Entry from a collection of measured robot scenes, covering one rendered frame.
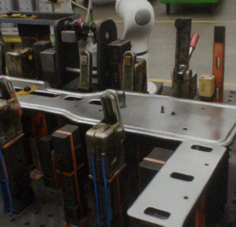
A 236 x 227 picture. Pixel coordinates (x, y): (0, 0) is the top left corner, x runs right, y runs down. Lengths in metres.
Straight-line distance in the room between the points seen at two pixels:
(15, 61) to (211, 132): 0.78
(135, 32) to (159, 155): 0.81
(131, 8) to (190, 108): 0.63
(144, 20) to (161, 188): 0.94
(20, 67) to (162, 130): 0.67
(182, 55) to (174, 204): 0.54
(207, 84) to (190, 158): 0.31
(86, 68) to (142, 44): 0.45
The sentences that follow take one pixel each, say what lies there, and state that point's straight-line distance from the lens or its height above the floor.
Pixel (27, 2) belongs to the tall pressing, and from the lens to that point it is 5.76.
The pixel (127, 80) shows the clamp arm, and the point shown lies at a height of 1.02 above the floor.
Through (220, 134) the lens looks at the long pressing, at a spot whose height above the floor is 1.00.
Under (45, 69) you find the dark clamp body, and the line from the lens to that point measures 1.45.
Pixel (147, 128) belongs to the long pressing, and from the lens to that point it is 0.99.
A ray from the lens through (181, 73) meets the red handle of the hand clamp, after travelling 1.16.
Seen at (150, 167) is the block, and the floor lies 0.98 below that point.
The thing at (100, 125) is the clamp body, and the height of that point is 1.04.
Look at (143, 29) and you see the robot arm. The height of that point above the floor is 1.08.
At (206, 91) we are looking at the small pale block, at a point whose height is 1.03.
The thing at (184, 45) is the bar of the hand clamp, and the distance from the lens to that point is 1.15.
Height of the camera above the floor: 1.45
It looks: 23 degrees down
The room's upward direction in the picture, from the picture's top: 4 degrees counter-clockwise
